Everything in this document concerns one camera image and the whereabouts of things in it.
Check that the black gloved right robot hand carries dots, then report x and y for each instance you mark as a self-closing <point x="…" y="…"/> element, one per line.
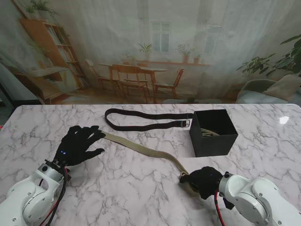
<point x="204" y="181"/>

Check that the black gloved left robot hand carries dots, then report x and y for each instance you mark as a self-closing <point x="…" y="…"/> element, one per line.
<point x="75" y="147"/>

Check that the beige braided belt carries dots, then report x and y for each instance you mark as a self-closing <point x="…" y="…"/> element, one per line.
<point x="208" y="132"/>
<point x="141" y="148"/>

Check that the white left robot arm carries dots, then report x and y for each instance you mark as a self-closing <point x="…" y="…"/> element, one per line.
<point x="30" y="197"/>

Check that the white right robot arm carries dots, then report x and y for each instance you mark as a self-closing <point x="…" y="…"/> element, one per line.
<point x="254" y="202"/>

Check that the black belt storage box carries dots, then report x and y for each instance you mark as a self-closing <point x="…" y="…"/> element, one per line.
<point x="211" y="143"/>

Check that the dark brown braided belt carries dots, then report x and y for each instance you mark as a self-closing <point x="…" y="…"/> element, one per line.
<point x="141" y="128"/>

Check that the printed room scene backdrop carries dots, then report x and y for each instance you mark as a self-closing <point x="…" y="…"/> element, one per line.
<point x="150" y="47"/>

